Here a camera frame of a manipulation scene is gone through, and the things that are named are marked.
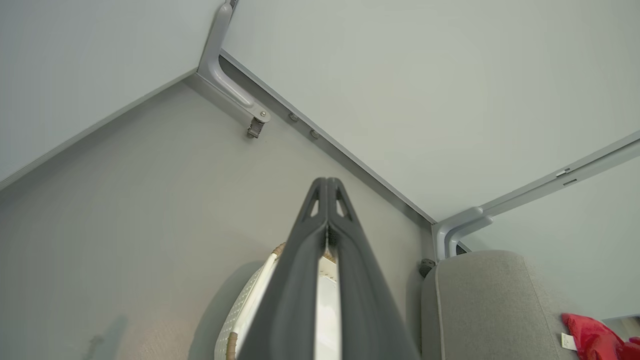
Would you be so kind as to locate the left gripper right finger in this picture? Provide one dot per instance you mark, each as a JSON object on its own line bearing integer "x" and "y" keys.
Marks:
{"x": 367, "y": 310}

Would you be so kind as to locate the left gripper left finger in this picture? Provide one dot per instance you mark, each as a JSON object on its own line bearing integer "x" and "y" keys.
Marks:
{"x": 290, "y": 300}

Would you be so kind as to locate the red jersey with white trim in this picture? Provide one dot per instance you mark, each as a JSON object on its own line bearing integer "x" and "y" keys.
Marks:
{"x": 595, "y": 337}

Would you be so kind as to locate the red shorts with white stripe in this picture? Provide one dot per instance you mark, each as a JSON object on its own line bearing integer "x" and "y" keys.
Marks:
{"x": 633, "y": 350}

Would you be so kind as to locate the white basket with wicker rim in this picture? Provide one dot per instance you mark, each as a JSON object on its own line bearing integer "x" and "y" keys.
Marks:
{"x": 240, "y": 312}

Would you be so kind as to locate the grey fabric sofa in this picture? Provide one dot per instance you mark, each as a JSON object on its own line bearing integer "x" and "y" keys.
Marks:
{"x": 490, "y": 310}

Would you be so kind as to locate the grey curved frame bracket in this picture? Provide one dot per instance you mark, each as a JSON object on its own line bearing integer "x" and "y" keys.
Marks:
{"x": 465, "y": 225}

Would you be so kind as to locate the grey wall base rail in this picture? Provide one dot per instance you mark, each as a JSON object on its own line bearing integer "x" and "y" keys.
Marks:
{"x": 345, "y": 150}

